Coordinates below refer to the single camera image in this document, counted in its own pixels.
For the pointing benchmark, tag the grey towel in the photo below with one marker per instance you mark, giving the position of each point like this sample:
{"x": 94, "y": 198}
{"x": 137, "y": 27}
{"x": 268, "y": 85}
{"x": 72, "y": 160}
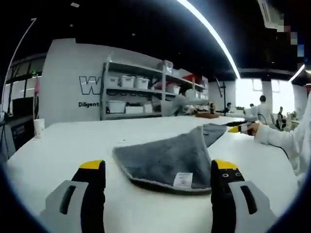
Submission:
{"x": 165, "y": 157}

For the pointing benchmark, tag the person's right hand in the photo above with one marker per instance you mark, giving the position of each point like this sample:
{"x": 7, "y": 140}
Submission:
{"x": 253, "y": 128}

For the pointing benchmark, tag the brown wooden tray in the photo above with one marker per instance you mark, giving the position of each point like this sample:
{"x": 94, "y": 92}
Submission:
{"x": 206, "y": 114}

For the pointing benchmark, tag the black stand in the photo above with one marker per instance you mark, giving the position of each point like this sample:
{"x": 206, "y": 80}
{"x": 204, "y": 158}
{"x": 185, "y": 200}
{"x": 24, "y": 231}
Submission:
{"x": 222, "y": 92}

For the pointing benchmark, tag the person's white coat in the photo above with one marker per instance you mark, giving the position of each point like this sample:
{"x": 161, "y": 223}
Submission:
{"x": 306, "y": 136}

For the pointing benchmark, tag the ceiling light strip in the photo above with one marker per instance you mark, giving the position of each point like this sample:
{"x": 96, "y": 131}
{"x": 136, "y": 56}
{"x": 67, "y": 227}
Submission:
{"x": 297, "y": 72}
{"x": 213, "y": 31}

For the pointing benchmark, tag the grey storage shelf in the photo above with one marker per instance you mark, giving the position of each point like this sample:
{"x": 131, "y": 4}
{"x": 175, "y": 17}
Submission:
{"x": 155, "y": 92}

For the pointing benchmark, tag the white paper cup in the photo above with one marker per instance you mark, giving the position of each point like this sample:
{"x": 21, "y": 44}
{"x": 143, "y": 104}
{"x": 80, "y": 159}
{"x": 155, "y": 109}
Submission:
{"x": 39, "y": 127}

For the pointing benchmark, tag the black counter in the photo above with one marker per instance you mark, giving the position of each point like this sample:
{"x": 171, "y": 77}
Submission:
{"x": 23, "y": 121}

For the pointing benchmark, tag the ceiling air conditioner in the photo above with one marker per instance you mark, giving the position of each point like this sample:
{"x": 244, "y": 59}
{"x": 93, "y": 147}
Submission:
{"x": 268, "y": 12}

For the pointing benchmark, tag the group of white storage bins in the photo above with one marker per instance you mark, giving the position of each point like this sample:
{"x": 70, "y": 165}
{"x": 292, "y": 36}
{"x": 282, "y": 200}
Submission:
{"x": 127, "y": 81}

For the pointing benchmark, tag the pink flag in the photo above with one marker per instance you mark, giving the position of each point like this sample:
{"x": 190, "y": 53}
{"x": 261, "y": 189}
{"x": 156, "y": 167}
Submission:
{"x": 37, "y": 87}

